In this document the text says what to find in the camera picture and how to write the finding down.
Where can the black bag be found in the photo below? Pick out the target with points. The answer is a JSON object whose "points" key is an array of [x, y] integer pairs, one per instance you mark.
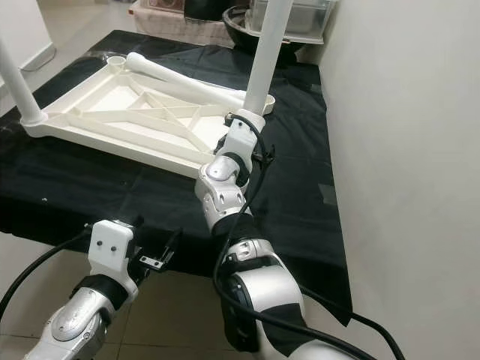
{"points": [[210, 7]]}

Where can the black tablecloth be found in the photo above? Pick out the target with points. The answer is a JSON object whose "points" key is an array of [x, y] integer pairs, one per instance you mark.
{"points": [[105, 195]]}

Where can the white plastic children table top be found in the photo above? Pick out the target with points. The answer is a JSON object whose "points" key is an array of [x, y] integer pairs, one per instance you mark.
{"points": [[120, 112]]}

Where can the flat clear tape patch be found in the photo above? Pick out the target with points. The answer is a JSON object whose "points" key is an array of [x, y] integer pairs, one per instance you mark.
{"points": [[328, 195]]}

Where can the clear plastic storage bin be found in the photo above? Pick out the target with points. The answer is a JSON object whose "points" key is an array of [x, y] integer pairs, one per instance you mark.
{"points": [[307, 15]]}

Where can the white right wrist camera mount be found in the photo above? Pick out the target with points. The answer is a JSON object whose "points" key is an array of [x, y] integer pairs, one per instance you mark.
{"points": [[241, 135]]}

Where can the white plastic table leg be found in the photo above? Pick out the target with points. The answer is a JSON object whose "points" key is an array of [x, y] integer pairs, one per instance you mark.
{"points": [[187, 79], [270, 52], [19, 90]]}

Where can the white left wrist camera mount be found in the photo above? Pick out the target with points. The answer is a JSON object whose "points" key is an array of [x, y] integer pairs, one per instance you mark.
{"points": [[114, 247]]}

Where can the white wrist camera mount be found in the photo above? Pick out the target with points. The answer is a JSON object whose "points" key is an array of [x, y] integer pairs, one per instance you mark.
{"points": [[241, 135], [114, 247]]}

